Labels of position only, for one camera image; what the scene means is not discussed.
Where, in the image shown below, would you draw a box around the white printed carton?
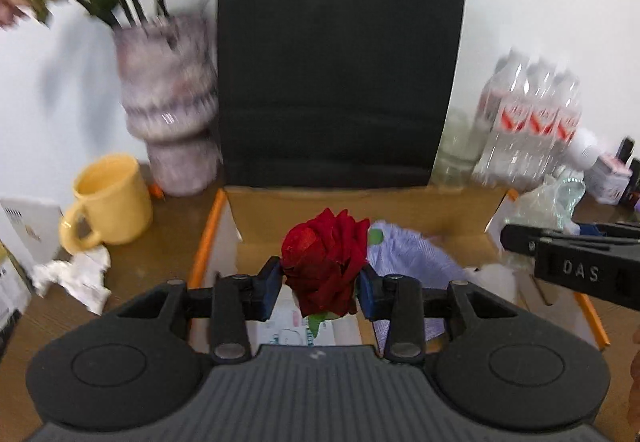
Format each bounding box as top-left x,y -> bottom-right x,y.
0,196 -> 65,285

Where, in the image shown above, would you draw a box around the iridescent plastic wrap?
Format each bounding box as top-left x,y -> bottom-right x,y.
515,169 -> 587,235

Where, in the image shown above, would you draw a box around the white crumpled cloth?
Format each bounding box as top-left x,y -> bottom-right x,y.
257,292 -> 362,349

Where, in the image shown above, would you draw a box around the clear water bottle red label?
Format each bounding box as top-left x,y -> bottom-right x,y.
472,53 -> 526,184
505,62 -> 557,188
540,72 -> 584,179

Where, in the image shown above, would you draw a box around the purple knitted cloth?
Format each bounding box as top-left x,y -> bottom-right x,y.
367,220 -> 469,355

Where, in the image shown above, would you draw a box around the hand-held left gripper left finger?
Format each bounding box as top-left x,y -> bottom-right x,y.
117,256 -> 283,364

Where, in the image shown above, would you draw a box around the orange cardboard box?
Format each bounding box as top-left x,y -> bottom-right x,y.
187,186 -> 612,354

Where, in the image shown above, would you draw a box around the yellow mug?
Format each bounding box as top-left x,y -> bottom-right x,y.
60,154 -> 154,254

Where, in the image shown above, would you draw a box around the white robot toy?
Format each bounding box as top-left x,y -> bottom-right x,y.
570,129 -> 601,171

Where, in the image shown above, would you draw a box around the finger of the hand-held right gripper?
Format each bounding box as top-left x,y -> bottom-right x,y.
575,220 -> 640,240
501,222 -> 608,255

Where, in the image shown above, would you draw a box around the crumpled white tissue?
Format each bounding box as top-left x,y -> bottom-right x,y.
31,244 -> 112,315

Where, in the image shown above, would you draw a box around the clear glass cup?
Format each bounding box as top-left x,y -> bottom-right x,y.
431,109 -> 484,188

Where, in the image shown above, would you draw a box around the mottled pink ceramic vase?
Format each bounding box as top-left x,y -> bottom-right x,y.
114,14 -> 223,197

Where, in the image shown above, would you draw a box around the black paper bag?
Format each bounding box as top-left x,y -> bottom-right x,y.
216,0 -> 471,190

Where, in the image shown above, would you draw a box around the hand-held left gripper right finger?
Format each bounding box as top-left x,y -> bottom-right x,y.
359,264 -> 522,365

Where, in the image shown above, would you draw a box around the red rose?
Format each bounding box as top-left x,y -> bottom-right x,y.
280,208 -> 383,338

